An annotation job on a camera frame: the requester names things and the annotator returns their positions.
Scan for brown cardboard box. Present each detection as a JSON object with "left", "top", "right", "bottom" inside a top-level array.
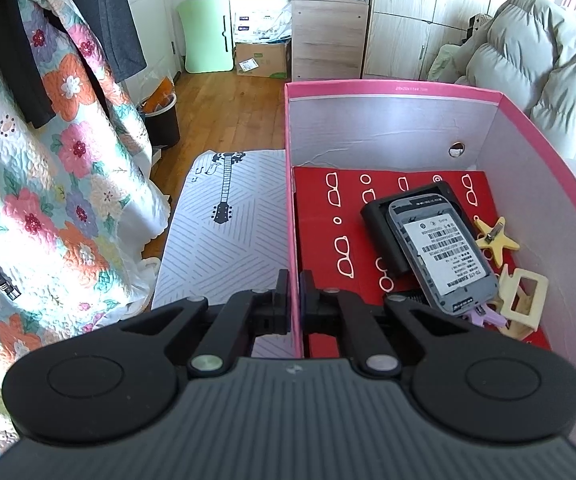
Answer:
[{"left": 235, "top": 39, "right": 292, "bottom": 80}]

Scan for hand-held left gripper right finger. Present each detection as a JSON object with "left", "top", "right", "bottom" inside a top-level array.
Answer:
[{"left": 300, "top": 269, "right": 471, "bottom": 379}]

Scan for light wooden wardrobe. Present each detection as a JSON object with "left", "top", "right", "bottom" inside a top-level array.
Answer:
[{"left": 362, "top": 0, "right": 500, "bottom": 81}]

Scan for purple hair clip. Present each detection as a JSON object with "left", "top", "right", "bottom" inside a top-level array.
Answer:
[{"left": 460, "top": 302, "right": 507, "bottom": 329}]

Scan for pink cardboard box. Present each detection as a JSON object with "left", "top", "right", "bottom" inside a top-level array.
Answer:
[{"left": 283, "top": 79, "right": 576, "bottom": 466}]

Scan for wooden drawer cabinet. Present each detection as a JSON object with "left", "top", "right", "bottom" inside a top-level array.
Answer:
[{"left": 285, "top": 0, "right": 372, "bottom": 83}]

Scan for grey pocket router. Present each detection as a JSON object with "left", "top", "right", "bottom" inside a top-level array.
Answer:
[{"left": 386, "top": 194, "right": 500, "bottom": 317}]

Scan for floral quilt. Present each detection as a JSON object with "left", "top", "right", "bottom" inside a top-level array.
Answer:
[{"left": 0, "top": 0, "right": 173, "bottom": 468}]

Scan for grey puffer jacket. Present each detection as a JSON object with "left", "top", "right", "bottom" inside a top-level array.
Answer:
[{"left": 427, "top": 0, "right": 576, "bottom": 162}]

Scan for light green board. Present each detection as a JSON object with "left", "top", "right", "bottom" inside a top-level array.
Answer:
[{"left": 176, "top": 0, "right": 233, "bottom": 75}]

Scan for red glasses-print cloth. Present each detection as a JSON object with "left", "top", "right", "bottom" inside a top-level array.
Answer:
[{"left": 292, "top": 167, "right": 552, "bottom": 360}]

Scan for beige rectangular hair clip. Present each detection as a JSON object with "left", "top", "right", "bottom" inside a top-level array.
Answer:
[{"left": 488, "top": 264, "right": 550, "bottom": 342}]

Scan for black silicone case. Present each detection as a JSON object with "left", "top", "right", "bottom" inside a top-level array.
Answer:
[{"left": 359, "top": 180, "right": 467, "bottom": 277}]

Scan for guitar print bed sheet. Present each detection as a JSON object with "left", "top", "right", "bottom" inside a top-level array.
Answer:
[{"left": 151, "top": 148, "right": 300, "bottom": 360}]

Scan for black trash bin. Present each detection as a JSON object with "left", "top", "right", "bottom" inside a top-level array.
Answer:
[{"left": 137, "top": 92, "right": 182, "bottom": 151}]

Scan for grey hanging garment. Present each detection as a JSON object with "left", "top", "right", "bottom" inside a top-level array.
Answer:
[{"left": 60, "top": 0, "right": 148, "bottom": 84}]

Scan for white printed cartons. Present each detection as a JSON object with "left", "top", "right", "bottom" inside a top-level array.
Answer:
[{"left": 231, "top": 9, "right": 290, "bottom": 44}]

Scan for yellow star hair clip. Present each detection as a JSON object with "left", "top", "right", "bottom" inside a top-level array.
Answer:
[{"left": 472, "top": 215, "right": 522, "bottom": 266}]

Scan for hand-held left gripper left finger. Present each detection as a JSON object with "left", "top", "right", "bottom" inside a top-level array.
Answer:
[{"left": 119, "top": 269, "right": 291, "bottom": 379}]

